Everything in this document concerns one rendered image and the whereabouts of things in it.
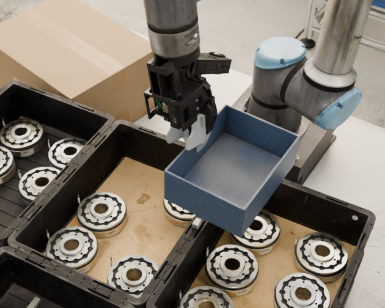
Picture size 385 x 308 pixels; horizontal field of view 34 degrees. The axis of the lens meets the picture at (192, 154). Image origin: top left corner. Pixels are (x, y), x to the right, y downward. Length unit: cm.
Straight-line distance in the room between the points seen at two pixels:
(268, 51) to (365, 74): 177
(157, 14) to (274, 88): 63
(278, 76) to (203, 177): 44
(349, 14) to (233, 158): 38
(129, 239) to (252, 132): 36
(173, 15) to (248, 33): 250
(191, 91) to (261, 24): 251
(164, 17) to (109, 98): 77
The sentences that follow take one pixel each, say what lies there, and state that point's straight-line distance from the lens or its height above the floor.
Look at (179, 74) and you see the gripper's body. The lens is 97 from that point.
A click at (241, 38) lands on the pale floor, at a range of 335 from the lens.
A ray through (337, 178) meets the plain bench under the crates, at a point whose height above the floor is 70.
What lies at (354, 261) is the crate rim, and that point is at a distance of 121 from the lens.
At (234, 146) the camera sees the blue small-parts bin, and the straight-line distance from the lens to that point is 116.
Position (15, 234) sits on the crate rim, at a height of 93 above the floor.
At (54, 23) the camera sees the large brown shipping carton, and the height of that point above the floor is 90.
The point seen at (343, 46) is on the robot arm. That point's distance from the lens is 135.
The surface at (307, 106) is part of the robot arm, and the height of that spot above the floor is 97.
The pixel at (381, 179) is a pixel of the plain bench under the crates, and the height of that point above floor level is 70.
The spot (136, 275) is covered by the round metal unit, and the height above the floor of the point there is 84.
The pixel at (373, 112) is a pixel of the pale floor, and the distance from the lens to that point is 300.
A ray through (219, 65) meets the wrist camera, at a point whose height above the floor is 126.
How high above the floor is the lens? 188
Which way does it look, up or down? 45 degrees down
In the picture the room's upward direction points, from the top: 1 degrees clockwise
